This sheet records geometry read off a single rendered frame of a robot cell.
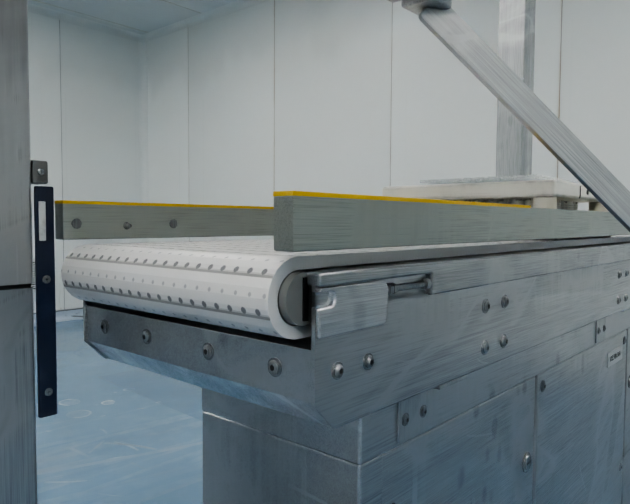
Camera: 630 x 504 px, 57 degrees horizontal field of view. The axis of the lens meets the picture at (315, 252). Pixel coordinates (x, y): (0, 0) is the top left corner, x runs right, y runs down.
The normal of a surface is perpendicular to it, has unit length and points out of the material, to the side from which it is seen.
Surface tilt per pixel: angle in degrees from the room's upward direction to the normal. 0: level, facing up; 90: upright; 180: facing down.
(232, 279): 65
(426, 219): 90
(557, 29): 90
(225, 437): 90
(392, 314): 90
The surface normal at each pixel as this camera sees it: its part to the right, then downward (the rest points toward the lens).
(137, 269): -0.60, -0.39
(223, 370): -0.66, 0.04
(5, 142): 0.75, 0.04
